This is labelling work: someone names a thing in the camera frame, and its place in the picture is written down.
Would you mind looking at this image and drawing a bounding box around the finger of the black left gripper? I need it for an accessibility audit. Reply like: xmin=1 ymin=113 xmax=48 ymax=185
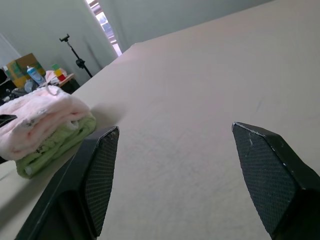
xmin=0 ymin=114 xmax=18 ymax=129

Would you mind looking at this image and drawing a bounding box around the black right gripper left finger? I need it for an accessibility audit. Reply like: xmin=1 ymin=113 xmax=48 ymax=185
xmin=14 ymin=125 xmax=121 ymax=240

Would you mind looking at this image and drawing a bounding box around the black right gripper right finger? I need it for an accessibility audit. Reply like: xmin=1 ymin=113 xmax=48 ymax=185
xmin=231 ymin=121 xmax=320 ymax=240

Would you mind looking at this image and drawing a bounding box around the pink towel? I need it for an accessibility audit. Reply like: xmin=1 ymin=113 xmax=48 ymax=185
xmin=0 ymin=84 xmax=91 ymax=161

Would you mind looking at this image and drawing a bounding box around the folded green towel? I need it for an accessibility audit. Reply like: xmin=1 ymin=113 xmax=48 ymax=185
xmin=15 ymin=113 xmax=97 ymax=179

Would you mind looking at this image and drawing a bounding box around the blue white spray can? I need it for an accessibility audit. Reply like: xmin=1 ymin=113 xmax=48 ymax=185
xmin=25 ymin=65 xmax=47 ymax=87

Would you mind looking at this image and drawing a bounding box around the cardboard box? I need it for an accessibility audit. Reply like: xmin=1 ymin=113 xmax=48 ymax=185
xmin=5 ymin=52 xmax=46 ymax=89

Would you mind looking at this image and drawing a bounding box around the pink cloth bundle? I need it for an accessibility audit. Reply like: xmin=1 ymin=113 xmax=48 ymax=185
xmin=44 ymin=69 xmax=61 ymax=86

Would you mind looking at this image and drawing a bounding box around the coloured block stack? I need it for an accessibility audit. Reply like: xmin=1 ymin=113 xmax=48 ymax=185
xmin=50 ymin=63 xmax=68 ymax=82

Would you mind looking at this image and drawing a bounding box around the wooden side table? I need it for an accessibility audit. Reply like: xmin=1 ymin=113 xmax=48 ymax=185
xmin=53 ymin=73 xmax=81 ymax=95

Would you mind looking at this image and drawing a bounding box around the black phone tripod stand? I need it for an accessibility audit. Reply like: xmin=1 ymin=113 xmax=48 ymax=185
xmin=59 ymin=33 xmax=94 ymax=79

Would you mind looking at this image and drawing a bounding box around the window with blinds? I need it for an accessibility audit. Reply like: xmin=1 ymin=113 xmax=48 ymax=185
xmin=85 ymin=0 xmax=124 ymax=57

